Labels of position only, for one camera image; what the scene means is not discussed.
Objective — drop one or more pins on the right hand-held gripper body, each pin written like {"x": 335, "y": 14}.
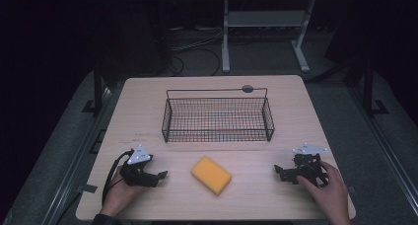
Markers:
{"x": 309, "y": 167}

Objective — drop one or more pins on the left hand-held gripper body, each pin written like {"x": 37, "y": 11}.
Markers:
{"x": 138, "y": 157}

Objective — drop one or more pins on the yellow sponge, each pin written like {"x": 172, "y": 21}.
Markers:
{"x": 211, "y": 175}

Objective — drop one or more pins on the person's right hand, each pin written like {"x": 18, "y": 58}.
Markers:
{"x": 328, "y": 190}

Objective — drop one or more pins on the person's left hand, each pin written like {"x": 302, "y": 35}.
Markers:
{"x": 119, "y": 193}

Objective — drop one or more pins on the dark metal stand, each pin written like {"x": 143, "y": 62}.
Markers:
{"x": 368, "y": 87}
{"x": 98, "y": 87}

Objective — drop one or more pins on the dark round table grommet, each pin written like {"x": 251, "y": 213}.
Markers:
{"x": 247, "y": 89}

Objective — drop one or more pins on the white metal table frame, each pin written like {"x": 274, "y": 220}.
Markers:
{"x": 266, "y": 18}

